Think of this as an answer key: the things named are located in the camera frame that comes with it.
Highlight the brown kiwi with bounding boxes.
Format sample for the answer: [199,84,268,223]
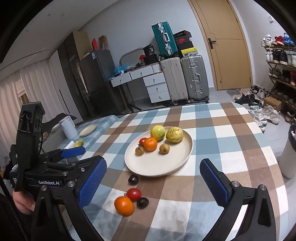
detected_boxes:
[135,146,144,156]
[159,144,170,155]

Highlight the red tomato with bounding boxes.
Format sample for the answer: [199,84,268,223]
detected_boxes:
[126,188,142,201]
[139,138,147,147]

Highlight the orange tangerine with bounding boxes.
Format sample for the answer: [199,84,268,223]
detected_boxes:
[144,137,158,152]
[114,196,134,216]

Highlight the person left hand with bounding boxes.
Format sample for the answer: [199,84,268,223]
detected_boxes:
[12,191,36,215]

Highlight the small cream plate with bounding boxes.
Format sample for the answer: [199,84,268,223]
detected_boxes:
[79,123,97,137]

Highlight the dark plum near plate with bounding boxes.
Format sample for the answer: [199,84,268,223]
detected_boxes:
[128,175,139,185]

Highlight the checkered tablecloth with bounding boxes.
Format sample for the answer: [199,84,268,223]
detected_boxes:
[64,102,290,241]

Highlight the dark plum lower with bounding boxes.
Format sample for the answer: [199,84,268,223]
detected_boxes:
[137,197,149,209]

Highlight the white trash bin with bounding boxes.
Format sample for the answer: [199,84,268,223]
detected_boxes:
[278,124,296,179]

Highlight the right yellow citrus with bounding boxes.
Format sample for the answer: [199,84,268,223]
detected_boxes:
[166,126,184,143]

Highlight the cream round plate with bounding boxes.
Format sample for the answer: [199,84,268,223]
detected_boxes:
[125,131,194,177]

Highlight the left yellow-green citrus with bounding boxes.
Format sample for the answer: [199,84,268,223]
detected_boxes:
[150,125,166,142]

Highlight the black refrigerator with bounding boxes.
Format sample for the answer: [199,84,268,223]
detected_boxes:
[79,50,126,116]

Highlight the white drawer desk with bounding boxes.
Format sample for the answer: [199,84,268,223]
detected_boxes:
[111,63,171,104]

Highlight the silver suitcase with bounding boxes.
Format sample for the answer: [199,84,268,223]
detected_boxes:
[181,55,209,103]

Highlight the beige suitcase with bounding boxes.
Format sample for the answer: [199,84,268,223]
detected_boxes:
[160,57,189,102]

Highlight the wooden door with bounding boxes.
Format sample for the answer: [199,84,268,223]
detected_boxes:
[188,1,252,90]

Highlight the stacked shoe boxes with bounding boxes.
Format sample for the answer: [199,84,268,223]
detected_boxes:
[174,30,198,57]

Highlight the wooden shoe rack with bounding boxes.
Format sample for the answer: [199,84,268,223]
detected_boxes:
[260,33,295,125]

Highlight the teal suitcase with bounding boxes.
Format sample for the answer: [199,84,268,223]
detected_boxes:
[152,22,179,59]

